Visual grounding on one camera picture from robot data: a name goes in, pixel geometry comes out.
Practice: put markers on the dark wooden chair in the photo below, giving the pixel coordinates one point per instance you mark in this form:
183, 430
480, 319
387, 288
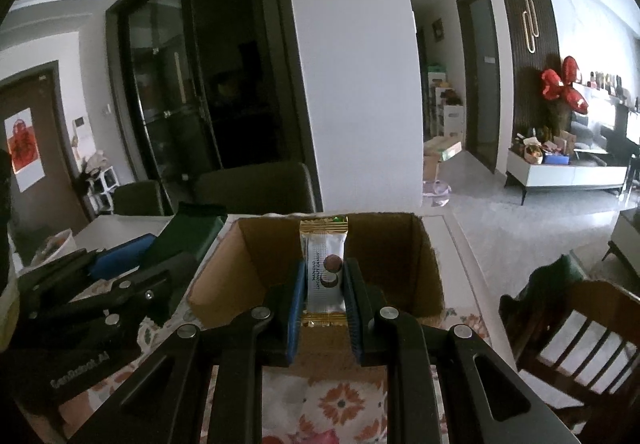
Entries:
600, 294

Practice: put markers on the white low cabinet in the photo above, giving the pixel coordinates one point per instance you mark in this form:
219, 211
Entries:
565, 175

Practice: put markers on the white gold-ended snack packet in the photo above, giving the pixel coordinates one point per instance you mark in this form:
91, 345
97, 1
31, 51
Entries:
320, 249

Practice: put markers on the low coffee table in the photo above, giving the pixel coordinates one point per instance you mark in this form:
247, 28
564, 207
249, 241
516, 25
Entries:
627, 229

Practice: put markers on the small blue box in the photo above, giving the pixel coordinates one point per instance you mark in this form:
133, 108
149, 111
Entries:
556, 159

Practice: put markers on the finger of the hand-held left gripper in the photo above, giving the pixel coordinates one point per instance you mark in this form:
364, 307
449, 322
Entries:
150, 289
122, 254

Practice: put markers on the dark glass sliding door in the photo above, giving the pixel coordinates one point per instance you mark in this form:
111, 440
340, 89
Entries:
165, 89

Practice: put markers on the gift basket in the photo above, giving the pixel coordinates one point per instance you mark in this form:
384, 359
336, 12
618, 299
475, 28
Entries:
531, 151

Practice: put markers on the red foil balloons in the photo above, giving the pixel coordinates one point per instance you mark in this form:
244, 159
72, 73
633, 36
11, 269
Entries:
555, 84

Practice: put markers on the white wall intercom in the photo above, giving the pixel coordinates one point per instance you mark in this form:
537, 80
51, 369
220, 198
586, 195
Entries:
81, 124

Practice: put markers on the green cloth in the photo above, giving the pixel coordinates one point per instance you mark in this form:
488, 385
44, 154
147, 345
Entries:
555, 274

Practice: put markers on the gold loop wall lamp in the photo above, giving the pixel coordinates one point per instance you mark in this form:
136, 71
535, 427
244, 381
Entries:
525, 24

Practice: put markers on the green upholstered chair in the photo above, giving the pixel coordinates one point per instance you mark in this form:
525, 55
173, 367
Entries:
137, 199
250, 189

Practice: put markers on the red and white door poster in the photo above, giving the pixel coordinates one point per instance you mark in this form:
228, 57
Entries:
22, 144

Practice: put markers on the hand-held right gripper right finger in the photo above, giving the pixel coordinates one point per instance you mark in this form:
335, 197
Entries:
352, 314

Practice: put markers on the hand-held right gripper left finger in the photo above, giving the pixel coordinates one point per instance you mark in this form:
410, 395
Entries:
296, 314

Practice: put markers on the dark hallway door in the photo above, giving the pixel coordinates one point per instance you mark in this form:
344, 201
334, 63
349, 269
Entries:
480, 74

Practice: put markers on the brown cardboard box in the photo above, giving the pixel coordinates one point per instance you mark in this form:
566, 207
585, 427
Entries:
400, 264

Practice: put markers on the dark green snack packet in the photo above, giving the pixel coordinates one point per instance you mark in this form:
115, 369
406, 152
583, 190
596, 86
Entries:
190, 234

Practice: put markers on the flat cardboard box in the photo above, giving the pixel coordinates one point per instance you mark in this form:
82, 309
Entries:
442, 147

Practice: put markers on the patterned table runner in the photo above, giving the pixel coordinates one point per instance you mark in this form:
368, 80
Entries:
325, 404

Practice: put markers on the white shelf unit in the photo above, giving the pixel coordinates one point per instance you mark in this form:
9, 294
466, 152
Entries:
452, 119

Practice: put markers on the white shoe rack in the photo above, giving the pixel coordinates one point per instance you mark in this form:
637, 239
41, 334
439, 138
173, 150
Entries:
105, 184

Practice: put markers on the brown wooden door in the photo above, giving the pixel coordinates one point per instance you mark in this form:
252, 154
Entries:
55, 94

